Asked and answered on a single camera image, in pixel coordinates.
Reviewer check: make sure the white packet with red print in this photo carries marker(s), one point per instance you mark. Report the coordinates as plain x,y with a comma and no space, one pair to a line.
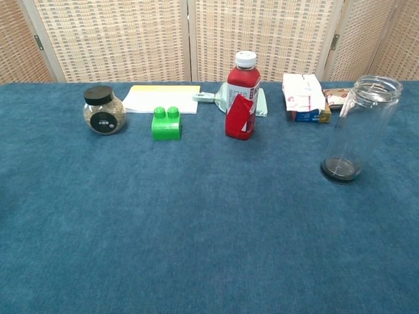
302,93

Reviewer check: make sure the red drink bottle white cap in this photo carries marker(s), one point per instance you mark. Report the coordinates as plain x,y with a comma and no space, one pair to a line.
240,85

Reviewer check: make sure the tall clear glass jar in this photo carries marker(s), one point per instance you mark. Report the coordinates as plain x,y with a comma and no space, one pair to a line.
340,170

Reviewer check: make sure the mint green dustpan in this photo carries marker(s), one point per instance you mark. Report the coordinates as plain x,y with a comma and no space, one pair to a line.
203,97

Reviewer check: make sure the glass jar with black lid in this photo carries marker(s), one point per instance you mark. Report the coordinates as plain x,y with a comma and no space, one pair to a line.
104,114

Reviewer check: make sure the blue table cloth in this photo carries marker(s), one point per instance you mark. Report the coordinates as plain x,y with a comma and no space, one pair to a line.
196,212

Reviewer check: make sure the white yellow notepad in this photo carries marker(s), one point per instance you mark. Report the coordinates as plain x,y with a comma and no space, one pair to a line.
163,98

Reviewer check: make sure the woven folding screen panel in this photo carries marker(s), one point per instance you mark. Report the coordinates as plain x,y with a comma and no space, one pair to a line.
114,39
406,42
363,36
16,42
278,32

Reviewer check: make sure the blue yellow cardboard box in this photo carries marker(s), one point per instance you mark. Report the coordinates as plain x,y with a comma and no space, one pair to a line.
309,117

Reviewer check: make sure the brown packet with red pattern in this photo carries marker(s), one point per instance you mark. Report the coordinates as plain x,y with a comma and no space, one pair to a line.
335,96

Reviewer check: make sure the green toy building block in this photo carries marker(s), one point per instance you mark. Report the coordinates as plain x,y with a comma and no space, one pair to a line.
166,129

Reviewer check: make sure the metal screen hinge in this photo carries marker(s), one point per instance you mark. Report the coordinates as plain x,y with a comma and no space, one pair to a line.
335,41
39,42

